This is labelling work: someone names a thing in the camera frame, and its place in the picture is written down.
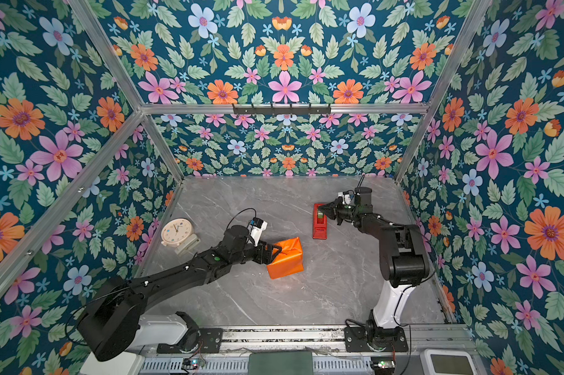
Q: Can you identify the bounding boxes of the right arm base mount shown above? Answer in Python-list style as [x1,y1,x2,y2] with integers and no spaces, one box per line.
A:
[344,319,410,353]

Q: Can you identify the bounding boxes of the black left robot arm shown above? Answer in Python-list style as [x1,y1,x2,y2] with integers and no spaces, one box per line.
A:
[77,225,282,362]

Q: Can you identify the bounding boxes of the green centre box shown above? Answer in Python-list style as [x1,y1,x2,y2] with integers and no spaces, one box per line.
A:
[248,351,314,375]

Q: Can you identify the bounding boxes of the red tape dispenser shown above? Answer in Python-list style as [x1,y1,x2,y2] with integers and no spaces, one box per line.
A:
[313,203,327,240]

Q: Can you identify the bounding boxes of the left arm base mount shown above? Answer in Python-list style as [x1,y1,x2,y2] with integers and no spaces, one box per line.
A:
[157,312,224,354]

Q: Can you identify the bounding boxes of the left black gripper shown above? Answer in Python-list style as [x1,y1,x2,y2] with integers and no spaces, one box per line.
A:
[229,240,283,267]

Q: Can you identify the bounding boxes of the yellow wrapping paper sheet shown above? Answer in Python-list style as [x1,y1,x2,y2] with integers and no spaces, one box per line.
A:
[267,237,304,280]

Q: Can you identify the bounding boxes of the white device bottom right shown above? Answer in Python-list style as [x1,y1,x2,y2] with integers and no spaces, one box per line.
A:
[420,348,487,375]

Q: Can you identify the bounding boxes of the round white analog clock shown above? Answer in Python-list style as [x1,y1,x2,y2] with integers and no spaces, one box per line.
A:
[161,219,199,253]

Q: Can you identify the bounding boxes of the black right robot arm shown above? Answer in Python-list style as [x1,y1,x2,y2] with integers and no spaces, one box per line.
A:
[318,186,431,329]

